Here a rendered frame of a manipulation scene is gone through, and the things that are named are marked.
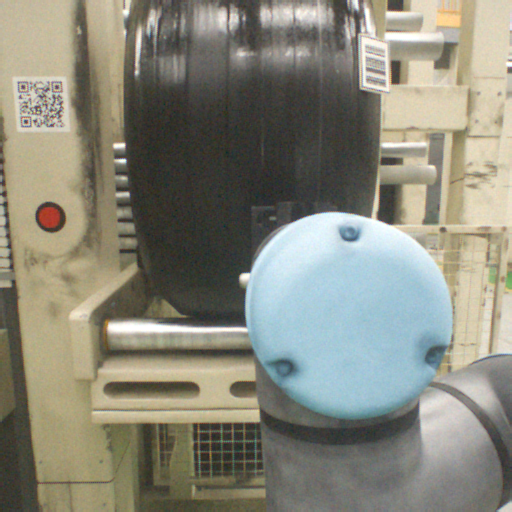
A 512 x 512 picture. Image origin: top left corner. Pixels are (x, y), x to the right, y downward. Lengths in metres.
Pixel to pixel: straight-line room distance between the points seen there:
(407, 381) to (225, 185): 0.34
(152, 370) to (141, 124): 0.32
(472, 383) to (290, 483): 0.13
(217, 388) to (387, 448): 0.45
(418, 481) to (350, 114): 0.36
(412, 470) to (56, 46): 0.67
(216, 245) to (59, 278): 0.31
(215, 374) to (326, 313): 0.47
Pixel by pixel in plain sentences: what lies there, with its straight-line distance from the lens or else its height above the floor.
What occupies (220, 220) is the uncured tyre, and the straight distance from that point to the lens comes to 0.49.
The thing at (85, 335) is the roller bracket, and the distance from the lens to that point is 0.62.
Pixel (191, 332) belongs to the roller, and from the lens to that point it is 0.63.
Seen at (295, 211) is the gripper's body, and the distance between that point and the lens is 0.32.
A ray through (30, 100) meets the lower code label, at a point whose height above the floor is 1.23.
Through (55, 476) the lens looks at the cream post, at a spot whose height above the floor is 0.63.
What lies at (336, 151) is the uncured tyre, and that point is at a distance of 0.48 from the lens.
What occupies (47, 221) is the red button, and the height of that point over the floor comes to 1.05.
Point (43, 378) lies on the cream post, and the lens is 0.80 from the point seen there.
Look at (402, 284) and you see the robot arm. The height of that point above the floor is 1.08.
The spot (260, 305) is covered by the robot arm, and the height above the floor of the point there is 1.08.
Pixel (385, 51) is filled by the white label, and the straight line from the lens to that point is 0.54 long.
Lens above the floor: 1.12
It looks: 10 degrees down
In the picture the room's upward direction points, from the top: straight up
